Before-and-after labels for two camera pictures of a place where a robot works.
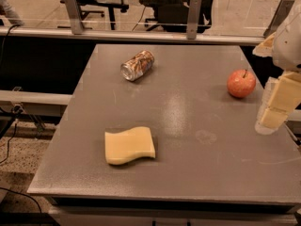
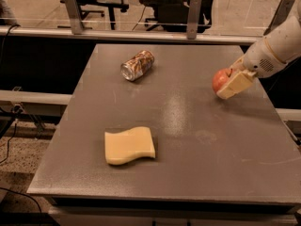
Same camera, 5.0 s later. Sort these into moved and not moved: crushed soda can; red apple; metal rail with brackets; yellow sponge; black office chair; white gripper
Moved: white gripper; red apple
Not moved: black office chair; metal rail with brackets; crushed soda can; yellow sponge
